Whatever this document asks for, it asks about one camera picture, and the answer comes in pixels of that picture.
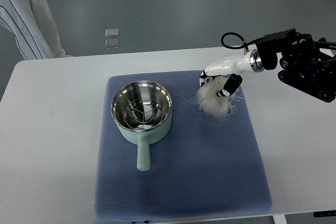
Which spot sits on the lower floor metal plate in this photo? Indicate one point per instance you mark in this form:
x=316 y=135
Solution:
x=112 y=43

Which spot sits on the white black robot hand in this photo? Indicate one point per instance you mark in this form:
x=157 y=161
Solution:
x=232 y=66

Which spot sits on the blue textured mat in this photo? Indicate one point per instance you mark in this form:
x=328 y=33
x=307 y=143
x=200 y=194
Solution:
x=203 y=166

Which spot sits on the upper floor metal plate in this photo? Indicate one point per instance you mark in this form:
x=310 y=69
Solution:
x=112 y=32

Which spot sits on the floor metal plate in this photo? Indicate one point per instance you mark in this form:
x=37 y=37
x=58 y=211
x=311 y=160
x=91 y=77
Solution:
x=112 y=43
x=112 y=32

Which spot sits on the wire steaming rack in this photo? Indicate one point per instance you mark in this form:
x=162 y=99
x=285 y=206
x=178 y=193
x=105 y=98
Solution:
x=144 y=114

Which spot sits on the mint green steel pot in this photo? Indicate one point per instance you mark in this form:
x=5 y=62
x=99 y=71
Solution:
x=142 y=139

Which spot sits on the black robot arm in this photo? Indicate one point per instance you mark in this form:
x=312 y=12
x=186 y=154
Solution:
x=304 y=66

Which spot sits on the white vermicelli bundle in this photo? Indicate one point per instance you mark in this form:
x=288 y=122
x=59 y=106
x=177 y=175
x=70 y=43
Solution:
x=206 y=99

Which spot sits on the person in white clothes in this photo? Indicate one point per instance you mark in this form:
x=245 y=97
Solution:
x=33 y=27

